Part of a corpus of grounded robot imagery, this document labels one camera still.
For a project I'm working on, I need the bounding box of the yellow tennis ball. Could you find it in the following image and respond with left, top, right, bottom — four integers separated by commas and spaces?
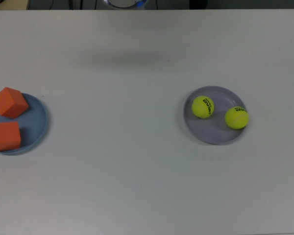
191, 95, 215, 119
224, 106, 249, 130

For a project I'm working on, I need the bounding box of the orange cube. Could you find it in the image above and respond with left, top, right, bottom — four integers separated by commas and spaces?
0, 87, 29, 119
0, 121, 22, 152

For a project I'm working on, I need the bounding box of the purple plate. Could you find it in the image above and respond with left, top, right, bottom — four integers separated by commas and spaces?
182, 85, 248, 145

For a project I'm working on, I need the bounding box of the blue plate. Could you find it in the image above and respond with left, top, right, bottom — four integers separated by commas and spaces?
0, 92, 49, 156

